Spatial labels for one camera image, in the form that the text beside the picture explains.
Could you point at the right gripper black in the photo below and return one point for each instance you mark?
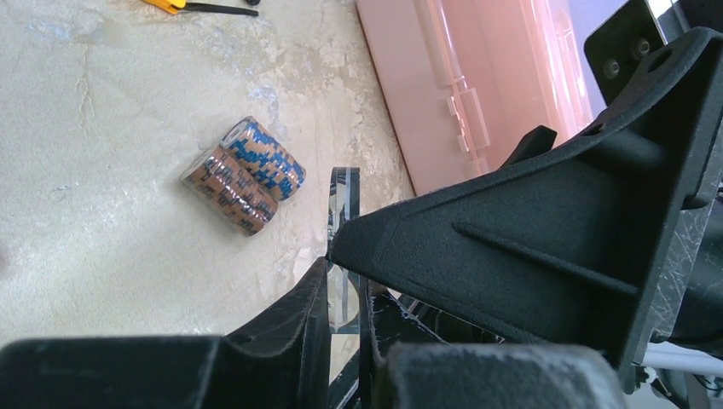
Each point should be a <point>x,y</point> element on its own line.
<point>680,42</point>

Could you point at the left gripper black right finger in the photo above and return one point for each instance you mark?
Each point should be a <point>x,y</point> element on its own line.
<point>404,364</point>

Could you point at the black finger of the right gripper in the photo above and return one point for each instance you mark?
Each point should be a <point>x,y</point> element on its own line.
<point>564,248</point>

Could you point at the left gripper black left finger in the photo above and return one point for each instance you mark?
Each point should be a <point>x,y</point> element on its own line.
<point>279,359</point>

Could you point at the pink plastic storage bin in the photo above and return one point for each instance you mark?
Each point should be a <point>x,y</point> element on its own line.
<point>464,81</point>

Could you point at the brown black poker chip stack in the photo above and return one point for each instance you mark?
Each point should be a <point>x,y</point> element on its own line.
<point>228,189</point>

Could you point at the brown blue poker chip stack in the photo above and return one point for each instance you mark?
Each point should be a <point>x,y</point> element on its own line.
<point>267,161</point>

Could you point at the yellow tape measure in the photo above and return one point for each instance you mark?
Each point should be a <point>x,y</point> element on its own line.
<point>177,6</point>

